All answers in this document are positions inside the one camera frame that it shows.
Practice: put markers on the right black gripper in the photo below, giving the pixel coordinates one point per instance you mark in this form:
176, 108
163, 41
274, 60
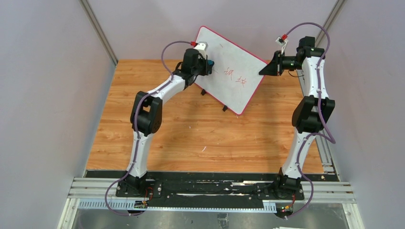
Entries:
278, 64

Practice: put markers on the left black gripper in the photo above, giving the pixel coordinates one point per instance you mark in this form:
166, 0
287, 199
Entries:
204, 66

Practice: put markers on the blue black eraser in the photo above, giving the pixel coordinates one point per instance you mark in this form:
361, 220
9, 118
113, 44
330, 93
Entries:
210, 65

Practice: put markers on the pink framed whiteboard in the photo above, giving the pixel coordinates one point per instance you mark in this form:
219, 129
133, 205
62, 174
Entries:
234, 78

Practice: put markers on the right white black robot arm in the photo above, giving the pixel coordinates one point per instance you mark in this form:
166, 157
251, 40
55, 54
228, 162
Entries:
308, 118

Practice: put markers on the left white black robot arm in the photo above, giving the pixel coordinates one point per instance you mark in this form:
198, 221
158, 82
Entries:
147, 111

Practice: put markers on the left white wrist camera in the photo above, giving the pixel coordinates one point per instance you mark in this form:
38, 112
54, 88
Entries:
200, 46

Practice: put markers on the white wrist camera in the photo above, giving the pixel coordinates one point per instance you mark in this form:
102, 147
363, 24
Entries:
200, 46
282, 41

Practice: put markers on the wire whiteboard stand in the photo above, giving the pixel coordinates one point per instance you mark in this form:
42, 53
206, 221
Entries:
224, 107

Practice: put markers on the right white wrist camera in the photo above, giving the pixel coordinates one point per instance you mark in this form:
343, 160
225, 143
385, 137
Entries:
282, 41

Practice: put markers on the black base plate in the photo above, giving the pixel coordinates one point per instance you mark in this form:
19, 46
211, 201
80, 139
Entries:
207, 190

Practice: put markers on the aluminium frame rails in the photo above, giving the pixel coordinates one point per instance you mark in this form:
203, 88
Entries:
208, 167

